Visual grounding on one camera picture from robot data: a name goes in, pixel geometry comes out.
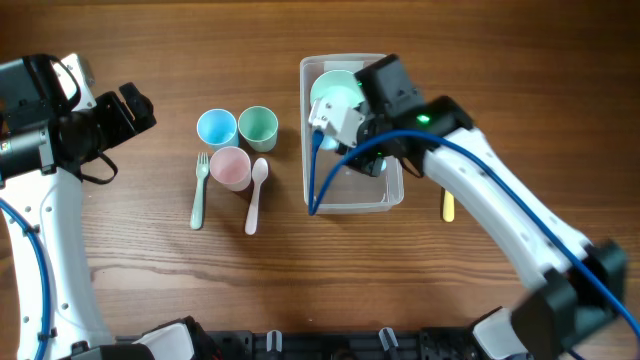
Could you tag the pink plastic spoon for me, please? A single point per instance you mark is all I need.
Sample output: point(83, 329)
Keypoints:
point(259, 174)

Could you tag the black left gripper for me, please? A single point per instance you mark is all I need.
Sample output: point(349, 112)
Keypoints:
point(114, 120)

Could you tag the blue plastic cup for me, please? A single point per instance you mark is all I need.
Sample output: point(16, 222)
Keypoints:
point(217, 128)

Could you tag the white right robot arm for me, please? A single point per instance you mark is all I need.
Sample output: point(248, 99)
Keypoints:
point(574, 287)

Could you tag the green plastic fork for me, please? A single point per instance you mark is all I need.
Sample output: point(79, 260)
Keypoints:
point(202, 173)

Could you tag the green plastic bowl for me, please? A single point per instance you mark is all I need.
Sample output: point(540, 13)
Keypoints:
point(338, 85)

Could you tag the yellow plastic fork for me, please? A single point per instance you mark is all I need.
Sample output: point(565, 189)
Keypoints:
point(448, 207)

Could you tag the clear plastic container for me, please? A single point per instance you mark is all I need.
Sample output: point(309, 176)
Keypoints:
point(350, 192)

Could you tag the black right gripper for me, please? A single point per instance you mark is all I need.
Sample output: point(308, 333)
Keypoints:
point(367, 163)

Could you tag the pink plastic cup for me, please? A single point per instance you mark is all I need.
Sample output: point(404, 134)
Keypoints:
point(231, 167)

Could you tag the green plastic cup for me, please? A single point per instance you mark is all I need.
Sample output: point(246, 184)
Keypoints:
point(259, 127)

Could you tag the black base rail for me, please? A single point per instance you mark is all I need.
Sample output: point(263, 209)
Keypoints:
point(425, 344)

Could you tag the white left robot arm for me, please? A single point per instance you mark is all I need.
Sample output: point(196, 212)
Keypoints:
point(51, 125)

